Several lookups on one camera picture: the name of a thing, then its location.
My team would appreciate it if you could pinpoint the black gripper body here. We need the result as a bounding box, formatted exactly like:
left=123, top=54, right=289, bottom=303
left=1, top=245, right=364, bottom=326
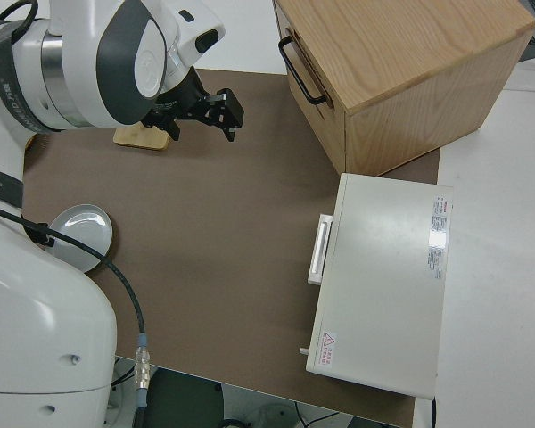
left=143, top=74, right=220, bottom=135

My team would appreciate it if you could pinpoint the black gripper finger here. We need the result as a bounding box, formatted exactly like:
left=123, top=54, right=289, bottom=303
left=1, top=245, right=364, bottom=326
left=166, top=116, right=183, bottom=143
left=215, top=87, right=244, bottom=144

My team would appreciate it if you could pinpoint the gray round plate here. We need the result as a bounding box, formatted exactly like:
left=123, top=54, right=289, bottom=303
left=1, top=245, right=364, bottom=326
left=48, top=203, right=118, bottom=274

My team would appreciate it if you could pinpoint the wooden mug tree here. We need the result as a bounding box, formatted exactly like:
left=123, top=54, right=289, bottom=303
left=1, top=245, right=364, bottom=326
left=112, top=120, right=170, bottom=152

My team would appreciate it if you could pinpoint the brown table mat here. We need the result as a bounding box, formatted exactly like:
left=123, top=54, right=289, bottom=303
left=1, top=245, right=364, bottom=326
left=21, top=68, right=442, bottom=428

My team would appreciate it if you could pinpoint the wooden drawer cabinet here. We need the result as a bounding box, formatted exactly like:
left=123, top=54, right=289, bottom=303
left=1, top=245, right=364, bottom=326
left=271, top=0, right=535, bottom=177

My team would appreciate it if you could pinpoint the cream toaster oven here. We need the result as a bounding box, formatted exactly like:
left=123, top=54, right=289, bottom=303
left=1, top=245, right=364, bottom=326
left=298, top=172, right=455, bottom=399

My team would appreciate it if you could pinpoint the black cabinet drawer handle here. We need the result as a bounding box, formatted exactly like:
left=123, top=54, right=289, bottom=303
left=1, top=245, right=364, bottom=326
left=278, top=36, right=329, bottom=104

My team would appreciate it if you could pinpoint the toaster oven door handle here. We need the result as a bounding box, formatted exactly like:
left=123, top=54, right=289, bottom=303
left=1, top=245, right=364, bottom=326
left=307, top=214, right=334, bottom=285

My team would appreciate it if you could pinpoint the black cable clamp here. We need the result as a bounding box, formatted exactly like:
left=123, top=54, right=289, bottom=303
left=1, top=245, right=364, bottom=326
left=25, top=221, right=57, bottom=248

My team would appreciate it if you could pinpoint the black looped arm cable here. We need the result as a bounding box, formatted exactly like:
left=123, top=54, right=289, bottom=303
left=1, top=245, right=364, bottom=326
left=0, top=0, right=39, bottom=53

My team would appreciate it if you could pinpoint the black cable with silver connector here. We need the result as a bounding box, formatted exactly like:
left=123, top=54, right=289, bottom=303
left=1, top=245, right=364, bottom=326
left=0, top=199, right=152, bottom=428

